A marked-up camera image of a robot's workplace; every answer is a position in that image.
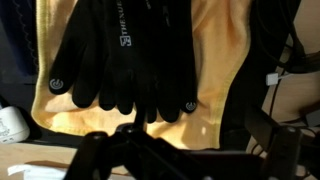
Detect black cable tangle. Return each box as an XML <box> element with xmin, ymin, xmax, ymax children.
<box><xmin>259</xmin><ymin>0</ymin><xmax>320</xmax><ymax>180</ymax></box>

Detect dark blue notebook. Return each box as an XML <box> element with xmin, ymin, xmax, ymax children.
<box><xmin>0</xmin><ymin>0</ymin><xmax>39</xmax><ymax>84</ymax></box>

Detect white earbuds case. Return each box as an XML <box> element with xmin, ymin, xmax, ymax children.
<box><xmin>0</xmin><ymin>105</ymin><xmax>31</xmax><ymax>145</ymax></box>

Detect yellow towel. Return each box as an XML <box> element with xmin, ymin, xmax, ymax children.
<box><xmin>30</xmin><ymin>0</ymin><xmax>253</xmax><ymax>151</ymax></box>

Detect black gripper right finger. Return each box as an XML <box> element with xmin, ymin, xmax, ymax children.
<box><xmin>245</xmin><ymin>105</ymin><xmax>304</xmax><ymax>180</ymax></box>

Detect black desk mat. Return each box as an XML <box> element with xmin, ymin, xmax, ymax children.
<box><xmin>0</xmin><ymin>0</ymin><xmax>303</xmax><ymax>151</ymax></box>

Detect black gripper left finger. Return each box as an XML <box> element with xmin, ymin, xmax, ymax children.
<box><xmin>63</xmin><ymin>102</ymin><xmax>148</xmax><ymax>180</ymax></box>

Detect white cable plug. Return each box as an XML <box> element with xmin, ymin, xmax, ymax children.
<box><xmin>265</xmin><ymin>72</ymin><xmax>294</xmax><ymax>86</ymax></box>

